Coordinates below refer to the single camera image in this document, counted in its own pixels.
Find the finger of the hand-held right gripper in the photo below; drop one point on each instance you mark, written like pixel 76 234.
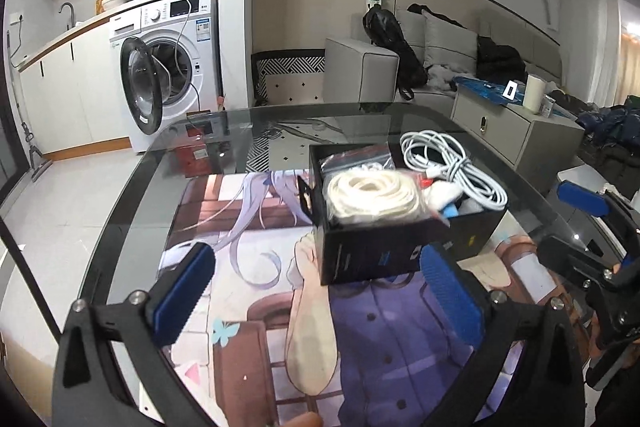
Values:
pixel 580 198
pixel 565 252

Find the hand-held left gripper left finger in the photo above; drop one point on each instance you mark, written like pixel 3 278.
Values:
pixel 185 292

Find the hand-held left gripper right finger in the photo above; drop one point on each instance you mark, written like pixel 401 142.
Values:
pixel 450 302

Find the black cardboard box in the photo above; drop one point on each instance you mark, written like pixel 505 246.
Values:
pixel 375 252

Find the red and white packet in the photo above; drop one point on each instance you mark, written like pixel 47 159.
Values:
pixel 425 180

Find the person's left hand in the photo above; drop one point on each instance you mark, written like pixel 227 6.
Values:
pixel 300 421

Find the dark blue jacket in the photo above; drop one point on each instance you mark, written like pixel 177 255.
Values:
pixel 610 127

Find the printed desk mat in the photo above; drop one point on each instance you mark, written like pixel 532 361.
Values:
pixel 380 347

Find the grey side cabinet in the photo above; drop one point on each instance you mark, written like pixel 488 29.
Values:
pixel 500 122

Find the white paper roll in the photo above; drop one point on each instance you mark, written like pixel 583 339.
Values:
pixel 534 93

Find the small white card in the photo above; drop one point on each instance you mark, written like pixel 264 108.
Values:
pixel 511 89

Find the red cardboard box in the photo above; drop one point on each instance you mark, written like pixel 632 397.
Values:
pixel 195 157

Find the blue plastic bag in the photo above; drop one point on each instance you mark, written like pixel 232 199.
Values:
pixel 480 87

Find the black jacket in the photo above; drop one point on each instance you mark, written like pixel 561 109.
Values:
pixel 500 59

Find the mop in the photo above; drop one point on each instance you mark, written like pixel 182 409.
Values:
pixel 40 162

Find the grey cushion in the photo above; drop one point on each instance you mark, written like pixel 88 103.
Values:
pixel 450 42

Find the white base cabinet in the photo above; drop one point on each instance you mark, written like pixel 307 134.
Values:
pixel 65 97

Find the black backpack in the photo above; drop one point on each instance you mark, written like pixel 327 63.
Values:
pixel 390 42

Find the grey sofa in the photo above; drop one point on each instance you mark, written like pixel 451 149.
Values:
pixel 355 72

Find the white washing machine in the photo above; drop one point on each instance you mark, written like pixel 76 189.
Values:
pixel 200 37

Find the white bowl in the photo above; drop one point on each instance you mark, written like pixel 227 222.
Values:
pixel 112 2

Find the kitchen faucet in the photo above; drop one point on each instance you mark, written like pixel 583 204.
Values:
pixel 67 9

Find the wall power outlet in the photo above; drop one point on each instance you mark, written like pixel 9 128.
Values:
pixel 16 18

